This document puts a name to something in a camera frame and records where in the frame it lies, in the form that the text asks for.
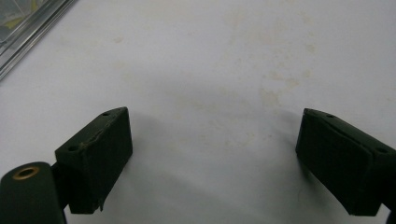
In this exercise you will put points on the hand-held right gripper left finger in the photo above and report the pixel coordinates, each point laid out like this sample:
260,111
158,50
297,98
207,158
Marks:
93,168

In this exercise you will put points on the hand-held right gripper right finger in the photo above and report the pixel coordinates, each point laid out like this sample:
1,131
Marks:
342,165

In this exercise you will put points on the clear plastic box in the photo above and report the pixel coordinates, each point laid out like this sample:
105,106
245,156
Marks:
31,28

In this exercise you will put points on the white table mat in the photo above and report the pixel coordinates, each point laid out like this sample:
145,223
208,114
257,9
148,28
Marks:
202,62

